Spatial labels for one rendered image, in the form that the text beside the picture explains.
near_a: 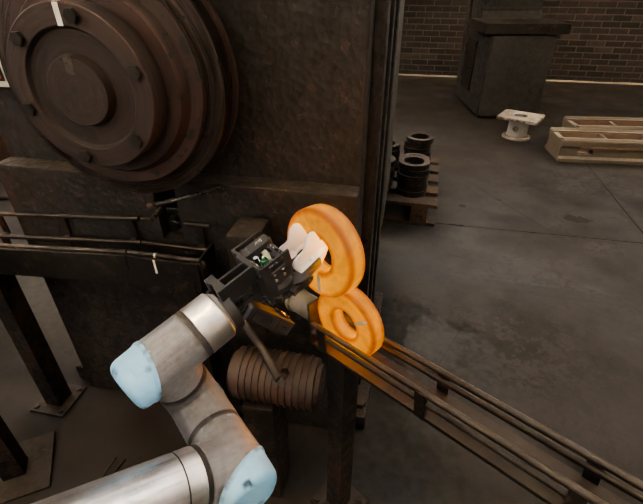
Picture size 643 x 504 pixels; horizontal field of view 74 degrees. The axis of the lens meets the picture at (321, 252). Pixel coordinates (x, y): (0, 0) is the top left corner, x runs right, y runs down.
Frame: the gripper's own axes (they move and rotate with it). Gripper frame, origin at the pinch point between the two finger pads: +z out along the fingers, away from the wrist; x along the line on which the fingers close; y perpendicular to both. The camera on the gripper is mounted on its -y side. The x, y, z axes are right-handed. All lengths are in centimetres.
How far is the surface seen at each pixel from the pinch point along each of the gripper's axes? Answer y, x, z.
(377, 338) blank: -21.7, -7.9, 1.1
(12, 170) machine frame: 0, 89, -28
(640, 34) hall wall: -207, 122, 649
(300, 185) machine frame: -10.2, 27.9, 17.1
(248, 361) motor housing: -36.7, 19.2, -15.5
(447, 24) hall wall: -166, 321, 517
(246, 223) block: -13.9, 32.6, 2.8
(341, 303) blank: -17.7, 0.7, 1.0
